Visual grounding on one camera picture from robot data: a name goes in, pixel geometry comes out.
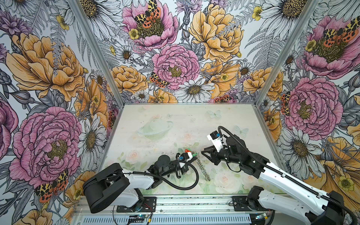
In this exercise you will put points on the green circuit board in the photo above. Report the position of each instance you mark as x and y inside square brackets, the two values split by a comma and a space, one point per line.
[142, 217]

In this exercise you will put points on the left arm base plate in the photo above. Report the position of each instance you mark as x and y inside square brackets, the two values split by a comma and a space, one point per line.
[147, 204]

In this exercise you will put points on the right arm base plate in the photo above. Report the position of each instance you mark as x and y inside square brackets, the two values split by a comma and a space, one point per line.
[245, 204]

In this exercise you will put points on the perforated metal cable tray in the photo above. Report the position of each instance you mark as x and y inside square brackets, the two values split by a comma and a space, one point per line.
[174, 219]

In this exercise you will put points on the aluminium front rail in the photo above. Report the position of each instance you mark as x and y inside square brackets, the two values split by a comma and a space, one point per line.
[221, 204]

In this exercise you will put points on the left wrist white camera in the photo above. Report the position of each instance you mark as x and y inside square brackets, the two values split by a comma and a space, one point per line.
[186, 156]

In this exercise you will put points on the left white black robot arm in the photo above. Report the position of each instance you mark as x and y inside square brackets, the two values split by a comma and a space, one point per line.
[122, 188]

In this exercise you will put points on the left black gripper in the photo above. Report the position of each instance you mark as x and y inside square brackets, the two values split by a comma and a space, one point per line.
[180, 165]

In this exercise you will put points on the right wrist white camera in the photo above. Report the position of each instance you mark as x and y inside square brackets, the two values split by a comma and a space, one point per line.
[216, 140]

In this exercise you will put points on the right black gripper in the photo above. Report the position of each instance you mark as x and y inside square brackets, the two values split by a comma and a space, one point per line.
[215, 153]

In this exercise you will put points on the wrist white camera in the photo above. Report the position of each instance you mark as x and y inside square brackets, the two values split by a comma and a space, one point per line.
[186, 156]
[216, 140]

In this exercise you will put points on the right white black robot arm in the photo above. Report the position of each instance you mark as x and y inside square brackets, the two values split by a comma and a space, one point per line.
[303, 202]

